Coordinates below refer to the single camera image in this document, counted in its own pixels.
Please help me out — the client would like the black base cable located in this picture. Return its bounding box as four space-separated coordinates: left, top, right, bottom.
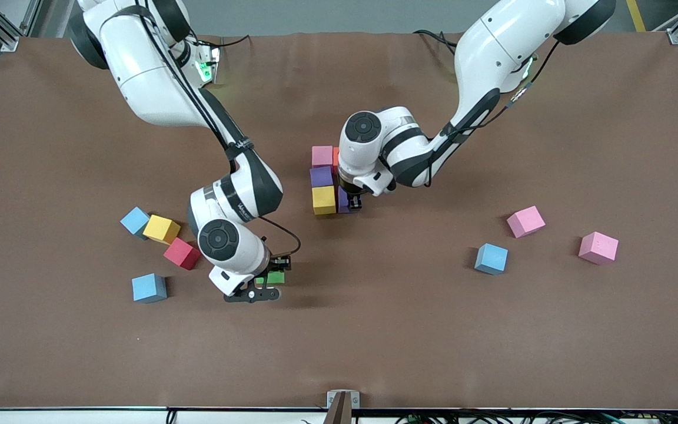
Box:
189 34 251 49
413 28 460 57

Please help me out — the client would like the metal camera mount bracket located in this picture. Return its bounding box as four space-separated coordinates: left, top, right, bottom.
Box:
324 390 361 424

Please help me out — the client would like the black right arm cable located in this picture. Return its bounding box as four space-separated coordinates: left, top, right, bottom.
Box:
104 6 303 260

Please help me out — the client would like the black right base cable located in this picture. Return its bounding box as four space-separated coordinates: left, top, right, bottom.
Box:
189 34 251 49

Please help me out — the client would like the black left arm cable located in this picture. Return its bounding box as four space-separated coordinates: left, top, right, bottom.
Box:
424 40 560 189

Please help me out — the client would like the yellow foam cube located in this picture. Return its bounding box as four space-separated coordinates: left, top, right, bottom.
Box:
142 214 181 245
312 186 337 216

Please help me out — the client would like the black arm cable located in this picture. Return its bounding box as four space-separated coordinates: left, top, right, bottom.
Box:
424 40 560 189
104 6 303 260

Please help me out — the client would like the brown table mat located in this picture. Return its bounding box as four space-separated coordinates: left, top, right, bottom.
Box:
0 31 678 410

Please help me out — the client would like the red foam cube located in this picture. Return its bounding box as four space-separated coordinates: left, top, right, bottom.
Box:
163 237 202 271

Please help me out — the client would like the blue foam cube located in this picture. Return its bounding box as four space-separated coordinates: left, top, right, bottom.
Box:
119 206 151 239
132 273 168 304
474 243 509 276

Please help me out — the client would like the black left base cable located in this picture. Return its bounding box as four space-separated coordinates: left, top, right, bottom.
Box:
413 28 460 57

